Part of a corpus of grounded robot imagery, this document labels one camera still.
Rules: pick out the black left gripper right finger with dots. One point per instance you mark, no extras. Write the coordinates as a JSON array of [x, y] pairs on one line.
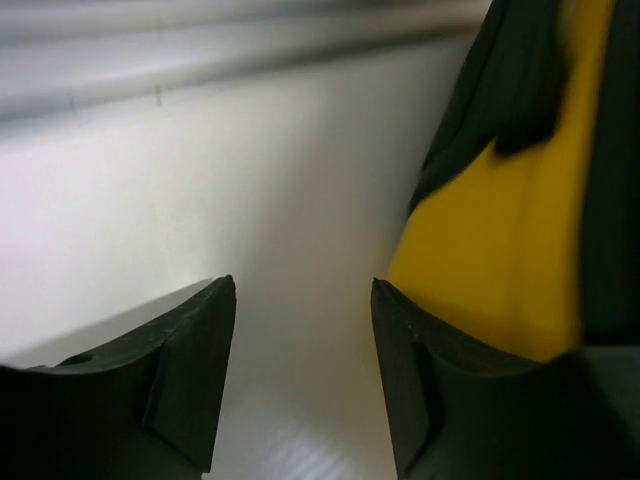
[[460, 409]]

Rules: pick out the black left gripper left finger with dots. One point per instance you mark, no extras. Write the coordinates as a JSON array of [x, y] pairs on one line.
[[145, 405]]

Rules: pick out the yellow suitcase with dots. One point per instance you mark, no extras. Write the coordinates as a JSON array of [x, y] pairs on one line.
[[523, 230]]

